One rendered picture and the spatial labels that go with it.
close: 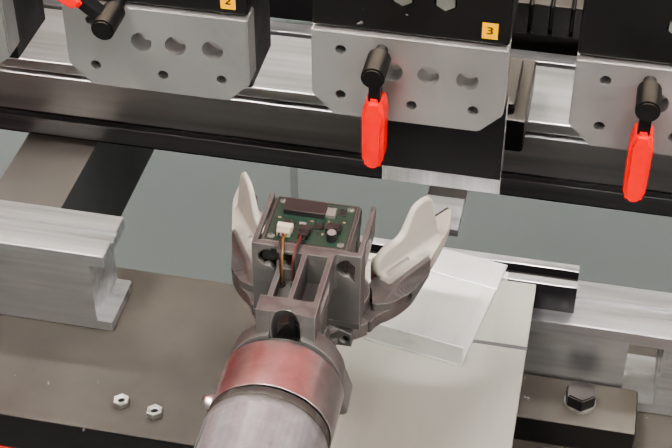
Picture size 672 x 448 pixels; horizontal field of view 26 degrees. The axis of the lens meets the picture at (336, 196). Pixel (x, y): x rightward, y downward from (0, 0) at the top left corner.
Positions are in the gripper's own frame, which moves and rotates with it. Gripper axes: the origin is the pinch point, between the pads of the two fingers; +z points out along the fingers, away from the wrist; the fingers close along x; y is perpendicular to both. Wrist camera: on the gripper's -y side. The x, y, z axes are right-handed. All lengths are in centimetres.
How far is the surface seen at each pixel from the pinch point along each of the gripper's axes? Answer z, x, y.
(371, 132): 7.6, -0.5, 1.0
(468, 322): 8.2, -9.1, -17.6
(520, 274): 15.1, -12.8, -17.7
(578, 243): 138, -21, -115
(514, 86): 38.2, -9.6, -13.8
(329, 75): 11.2, 3.5, 3.3
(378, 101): 8.0, -0.8, 3.6
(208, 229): 128, 50, -116
